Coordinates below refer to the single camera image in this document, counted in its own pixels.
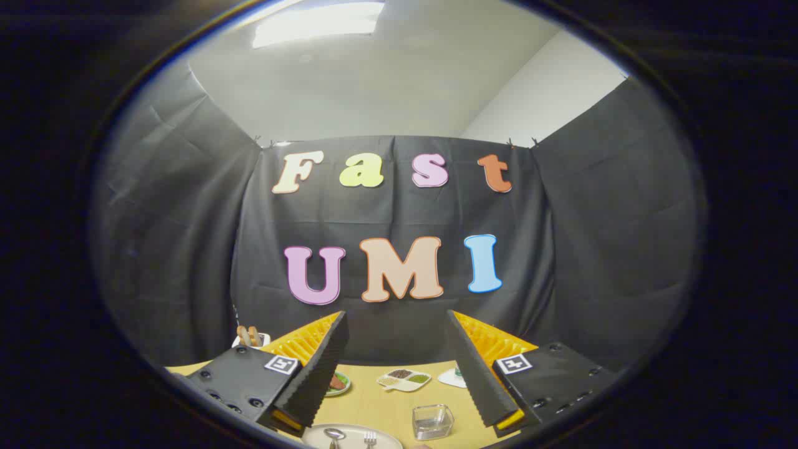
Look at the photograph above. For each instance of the red-brown food piece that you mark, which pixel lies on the red-brown food piece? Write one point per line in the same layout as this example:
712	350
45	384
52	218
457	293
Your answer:
336	384

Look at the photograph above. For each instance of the metal spoon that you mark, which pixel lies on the metal spoon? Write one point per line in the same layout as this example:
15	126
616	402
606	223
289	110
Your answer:
334	434

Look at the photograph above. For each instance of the small green plate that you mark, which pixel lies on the small green plate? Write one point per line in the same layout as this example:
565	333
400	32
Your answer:
343	378

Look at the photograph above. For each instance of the black backdrop cloth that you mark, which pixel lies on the black backdrop cloth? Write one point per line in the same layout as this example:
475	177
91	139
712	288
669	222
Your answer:
187	249

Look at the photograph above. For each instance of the ceiling light panel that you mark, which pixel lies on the ceiling light panel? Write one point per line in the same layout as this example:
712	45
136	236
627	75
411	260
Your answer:
318	22

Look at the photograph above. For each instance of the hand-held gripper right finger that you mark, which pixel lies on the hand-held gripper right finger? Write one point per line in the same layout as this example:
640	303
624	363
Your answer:
477	380

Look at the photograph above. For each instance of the metal fork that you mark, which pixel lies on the metal fork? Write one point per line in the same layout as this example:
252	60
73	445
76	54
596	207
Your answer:
370	438

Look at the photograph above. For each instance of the small white dish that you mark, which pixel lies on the small white dish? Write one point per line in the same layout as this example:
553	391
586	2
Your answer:
450	377

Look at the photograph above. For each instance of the white utensil holder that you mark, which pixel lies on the white utensil holder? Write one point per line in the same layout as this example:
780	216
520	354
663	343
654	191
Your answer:
262	340

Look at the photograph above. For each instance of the round white plate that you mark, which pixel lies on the round white plate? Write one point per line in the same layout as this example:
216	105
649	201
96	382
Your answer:
386	439

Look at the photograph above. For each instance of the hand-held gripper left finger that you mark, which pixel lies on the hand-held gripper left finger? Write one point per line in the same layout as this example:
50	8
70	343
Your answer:
318	374

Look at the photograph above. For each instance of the clear square glass container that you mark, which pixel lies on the clear square glass container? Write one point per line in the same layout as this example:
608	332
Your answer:
432	421

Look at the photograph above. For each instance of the wooden utensil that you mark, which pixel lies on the wooden utensil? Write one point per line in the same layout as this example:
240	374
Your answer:
254	335
242	335

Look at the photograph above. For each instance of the white compartment tray with food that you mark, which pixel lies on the white compartment tray with food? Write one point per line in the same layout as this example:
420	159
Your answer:
404	379

